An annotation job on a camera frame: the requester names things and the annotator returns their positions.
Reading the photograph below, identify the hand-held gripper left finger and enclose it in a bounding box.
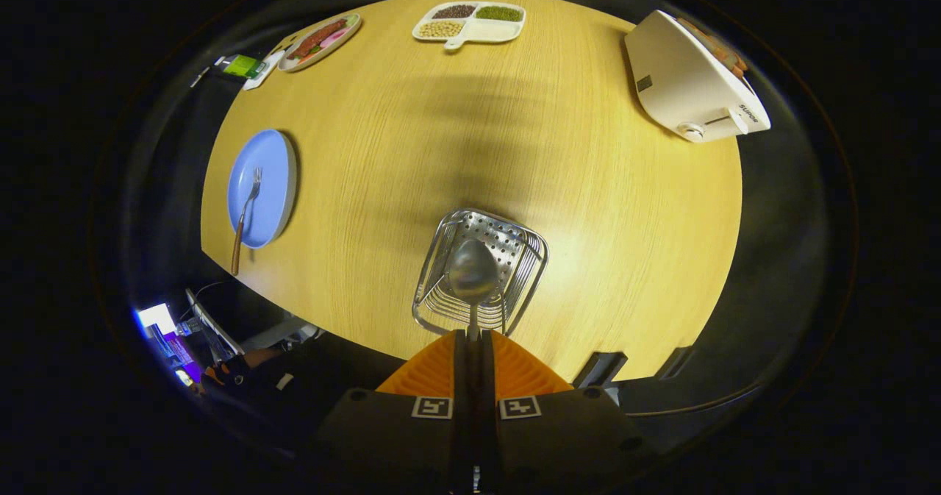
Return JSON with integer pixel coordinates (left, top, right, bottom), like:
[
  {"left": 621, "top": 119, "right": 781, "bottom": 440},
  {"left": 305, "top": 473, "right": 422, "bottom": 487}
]
[{"left": 312, "top": 330, "right": 471, "bottom": 495}]

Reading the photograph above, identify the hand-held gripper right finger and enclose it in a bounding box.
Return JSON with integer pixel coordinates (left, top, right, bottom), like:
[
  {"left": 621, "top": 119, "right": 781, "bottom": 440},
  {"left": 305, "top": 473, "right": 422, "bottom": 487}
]
[{"left": 482, "top": 330, "right": 655, "bottom": 495}]

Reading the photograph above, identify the metal spoon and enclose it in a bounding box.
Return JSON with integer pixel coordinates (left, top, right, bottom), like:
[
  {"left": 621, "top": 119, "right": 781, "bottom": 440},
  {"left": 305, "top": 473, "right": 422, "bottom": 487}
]
[{"left": 447, "top": 239, "right": 501, "bottom": 349}]

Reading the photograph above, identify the wooden handled fork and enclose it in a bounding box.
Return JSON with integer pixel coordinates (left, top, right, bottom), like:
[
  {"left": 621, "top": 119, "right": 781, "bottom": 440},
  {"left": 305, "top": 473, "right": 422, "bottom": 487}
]
[{"left": 231, "top": 168, "right": 263, "bottom": 277}]

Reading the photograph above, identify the white metal stand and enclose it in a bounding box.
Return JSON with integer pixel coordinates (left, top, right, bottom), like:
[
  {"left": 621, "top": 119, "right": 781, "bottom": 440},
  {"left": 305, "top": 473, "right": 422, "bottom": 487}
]
[{"left": 185, "top": 288, "right": 245, "bottom": 357}]

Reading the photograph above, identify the blue plate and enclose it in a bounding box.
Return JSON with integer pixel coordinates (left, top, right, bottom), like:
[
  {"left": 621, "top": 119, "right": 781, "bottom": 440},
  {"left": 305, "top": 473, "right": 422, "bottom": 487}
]
[{"left": 226, "top": 129, "right": 298, "bottom": 250}]

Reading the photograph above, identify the lit computer screen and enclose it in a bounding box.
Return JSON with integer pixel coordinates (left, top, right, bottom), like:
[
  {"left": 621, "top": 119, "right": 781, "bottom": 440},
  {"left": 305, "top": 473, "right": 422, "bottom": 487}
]
[{"left": 136, "top": 302, "right": 203, "bottom": 385}]

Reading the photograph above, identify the white divided tray of beans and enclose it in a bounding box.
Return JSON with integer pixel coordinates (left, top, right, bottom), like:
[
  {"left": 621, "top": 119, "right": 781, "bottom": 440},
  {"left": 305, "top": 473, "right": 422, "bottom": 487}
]
[{"left": 412, "top": 1, "right": 527, "bottom": 51}]

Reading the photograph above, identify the white toaster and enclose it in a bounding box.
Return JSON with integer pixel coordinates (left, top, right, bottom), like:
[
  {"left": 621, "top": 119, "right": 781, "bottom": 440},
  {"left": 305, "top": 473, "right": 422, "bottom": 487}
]
[{"left": 625, "top": 10, "right": 772, "bottom": 143}]

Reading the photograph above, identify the white square coaster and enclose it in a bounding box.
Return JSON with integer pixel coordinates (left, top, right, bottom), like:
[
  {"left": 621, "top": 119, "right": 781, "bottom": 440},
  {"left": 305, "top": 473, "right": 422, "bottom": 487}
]
[{"left": 243, "top": 49, "right": 285, "bottom": 91}]

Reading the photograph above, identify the plate of meat and vegetables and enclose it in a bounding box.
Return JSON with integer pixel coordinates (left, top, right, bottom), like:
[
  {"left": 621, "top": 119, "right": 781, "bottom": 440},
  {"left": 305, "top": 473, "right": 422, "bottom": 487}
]
[{"left": 278, "top": 13, "right": 363, "bottom": 74}]

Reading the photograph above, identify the green drink bottle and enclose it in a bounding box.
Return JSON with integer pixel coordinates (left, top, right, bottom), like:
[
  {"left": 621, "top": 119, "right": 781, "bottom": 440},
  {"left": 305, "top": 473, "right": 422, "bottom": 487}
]
[{"left": 219, "top": 54, "right": 267, "bottom": 79}]

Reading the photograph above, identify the toasted bread slice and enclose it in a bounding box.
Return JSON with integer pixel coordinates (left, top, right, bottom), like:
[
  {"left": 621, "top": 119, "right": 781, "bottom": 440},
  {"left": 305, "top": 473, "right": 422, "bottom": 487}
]
[
  {"left": 676, "top": 17, "right": 736, "bottom": 65},
  {"left": 709, "top": 33, "right": 749, "bottom": 76}
]

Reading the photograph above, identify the black table bracket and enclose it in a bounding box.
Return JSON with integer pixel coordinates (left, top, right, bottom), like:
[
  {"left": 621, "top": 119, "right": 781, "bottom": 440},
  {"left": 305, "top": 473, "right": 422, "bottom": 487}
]
[
  {"left": 656, "top": 345, "right": 693, "bottom": 380},
  {"left": 573, "top": 351, "right": 628, "bottom": 390}
]

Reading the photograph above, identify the metal wire cutlery basket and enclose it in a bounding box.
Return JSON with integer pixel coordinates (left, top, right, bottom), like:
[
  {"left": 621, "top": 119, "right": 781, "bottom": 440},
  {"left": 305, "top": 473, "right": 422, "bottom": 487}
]
[{"left": 412, "top": 208, "right": 550, "bottom": 336}]

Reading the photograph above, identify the dark cable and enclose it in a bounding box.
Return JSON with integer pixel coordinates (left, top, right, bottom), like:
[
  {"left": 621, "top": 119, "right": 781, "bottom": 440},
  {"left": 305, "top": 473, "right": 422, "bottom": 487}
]
[{"left": 623, "top": 383, "right": 763, "bottom": 417}]

